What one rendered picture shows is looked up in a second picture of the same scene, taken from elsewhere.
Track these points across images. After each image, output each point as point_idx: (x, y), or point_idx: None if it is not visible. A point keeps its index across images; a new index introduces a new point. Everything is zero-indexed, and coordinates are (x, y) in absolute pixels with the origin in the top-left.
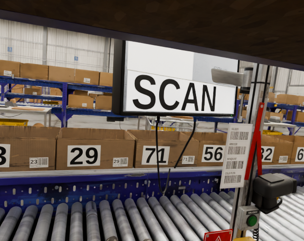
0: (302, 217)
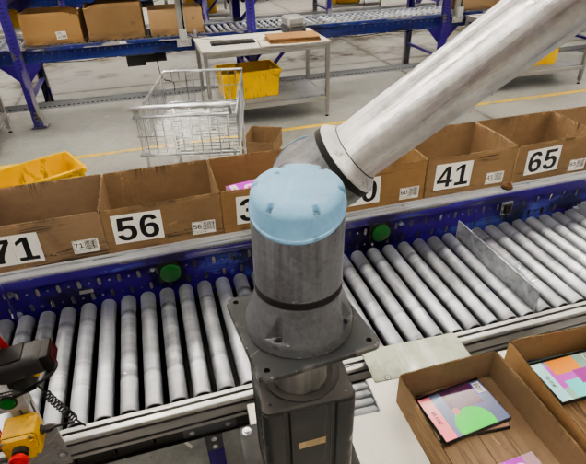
0: None
